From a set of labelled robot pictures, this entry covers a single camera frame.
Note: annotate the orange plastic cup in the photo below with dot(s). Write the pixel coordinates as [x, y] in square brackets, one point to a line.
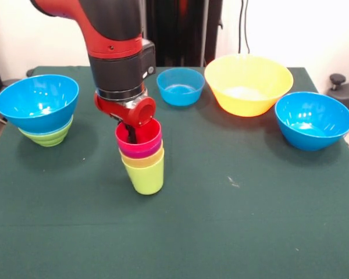
[142, 163]

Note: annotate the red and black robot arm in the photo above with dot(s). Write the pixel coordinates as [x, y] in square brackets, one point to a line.
[113, 29]

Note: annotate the dark green tablecloth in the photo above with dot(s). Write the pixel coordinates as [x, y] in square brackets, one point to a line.
[174, 226]

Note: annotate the green plastic cup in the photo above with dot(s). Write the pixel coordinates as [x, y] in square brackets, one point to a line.
[145, 180]

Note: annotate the large yellow plastic bowl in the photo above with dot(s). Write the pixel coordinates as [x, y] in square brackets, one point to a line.
[250, 87]

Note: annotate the red plastic cup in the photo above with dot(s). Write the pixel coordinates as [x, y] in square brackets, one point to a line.
[148, 133]

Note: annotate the magenta plastic cup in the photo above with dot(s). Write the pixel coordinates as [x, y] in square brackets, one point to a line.
[139, 154]

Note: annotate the small green ribbed bowl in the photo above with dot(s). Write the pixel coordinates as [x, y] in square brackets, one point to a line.
[49, 139]

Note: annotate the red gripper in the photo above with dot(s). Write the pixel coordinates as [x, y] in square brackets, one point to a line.
[133, 114]

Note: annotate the grey pedestal foot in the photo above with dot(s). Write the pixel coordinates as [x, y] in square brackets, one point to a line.
[346, 93]
[8, 87]

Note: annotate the small blue flat-bottomed bowl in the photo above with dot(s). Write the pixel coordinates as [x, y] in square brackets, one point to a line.
[181, 90]

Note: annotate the large blue plastic bowl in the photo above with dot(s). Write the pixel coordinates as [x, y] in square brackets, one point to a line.
[314, 122]
[37, 96]

